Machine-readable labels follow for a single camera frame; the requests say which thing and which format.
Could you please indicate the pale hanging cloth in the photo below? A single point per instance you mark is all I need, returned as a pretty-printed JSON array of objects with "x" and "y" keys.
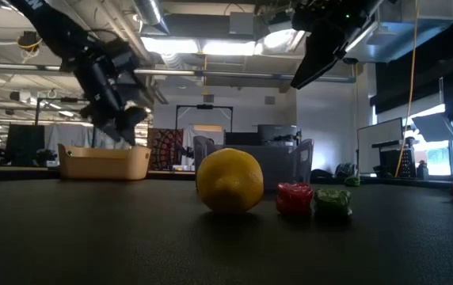
[{"x": 64, "y": 136}]

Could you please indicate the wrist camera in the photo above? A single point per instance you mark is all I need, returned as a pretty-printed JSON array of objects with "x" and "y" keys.
[
  {"x": 353, "y": 21},
  {"x": 125, "y": 59}
]

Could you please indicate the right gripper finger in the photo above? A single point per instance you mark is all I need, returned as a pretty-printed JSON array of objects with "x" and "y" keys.
[{"x": 317, "y": 51}]

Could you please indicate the black monitor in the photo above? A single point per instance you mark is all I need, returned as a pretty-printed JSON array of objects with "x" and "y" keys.
[
  {"x": 242, "y": 138},
  {"x": 24, "y": 144}
]

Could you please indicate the dark backpack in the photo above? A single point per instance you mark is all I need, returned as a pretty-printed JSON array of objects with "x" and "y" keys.
[{"x": 345, "y": 170}]

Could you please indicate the yellow plastic basket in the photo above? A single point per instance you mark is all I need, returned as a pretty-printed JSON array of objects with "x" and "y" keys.
[{"x": 103, "y": 166}]

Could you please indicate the black aluminium table frame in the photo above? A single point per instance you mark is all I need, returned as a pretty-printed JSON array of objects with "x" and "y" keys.
[{"x": 12, "y": 176}]

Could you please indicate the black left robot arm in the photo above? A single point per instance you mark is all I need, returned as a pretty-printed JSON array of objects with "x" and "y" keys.
[{"x": 48, "y": 23}]

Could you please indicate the metal grater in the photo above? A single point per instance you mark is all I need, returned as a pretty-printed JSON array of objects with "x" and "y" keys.
[{"x": 408, "y": 162}]

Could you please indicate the black camera rig frame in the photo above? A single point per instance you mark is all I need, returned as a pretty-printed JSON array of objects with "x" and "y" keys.
[
  {"x": 68, "y": 99},
  {"x": 204, "y": 106}
]

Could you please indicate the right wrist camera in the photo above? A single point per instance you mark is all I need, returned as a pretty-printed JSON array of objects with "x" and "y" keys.
[{"x": 353, "y": 21}]

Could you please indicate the grey translucent plastic basket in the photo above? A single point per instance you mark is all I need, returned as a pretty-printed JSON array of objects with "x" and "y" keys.
[{"x": 282, "y": 166}]

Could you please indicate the green pepper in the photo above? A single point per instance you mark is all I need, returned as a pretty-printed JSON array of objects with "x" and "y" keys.
[
  {"x": 352, "y": 181},
  {"x": 332, "y": 202}
]

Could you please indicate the patterned tapestry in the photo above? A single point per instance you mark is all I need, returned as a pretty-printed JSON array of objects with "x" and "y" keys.
[{"x": 165, "y": 146}]

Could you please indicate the dark bottle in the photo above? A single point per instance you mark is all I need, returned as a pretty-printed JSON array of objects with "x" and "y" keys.
[{"x": 422, "y": 170}]

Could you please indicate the yellow lemon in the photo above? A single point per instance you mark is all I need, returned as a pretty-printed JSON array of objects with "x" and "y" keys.
[{"x": 229, "y": 180}]

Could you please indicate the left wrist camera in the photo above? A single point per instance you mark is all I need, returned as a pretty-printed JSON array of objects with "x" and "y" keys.
[{"x": 125, "y": 59}]

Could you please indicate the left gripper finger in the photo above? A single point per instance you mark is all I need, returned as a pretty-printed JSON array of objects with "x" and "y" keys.
[
  {"x": 100, "y": 124},
  {"x": 131, "y": 120}
]

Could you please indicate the white board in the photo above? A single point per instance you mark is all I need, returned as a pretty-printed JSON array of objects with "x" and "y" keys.
[{"x": 380, "y": 144}]

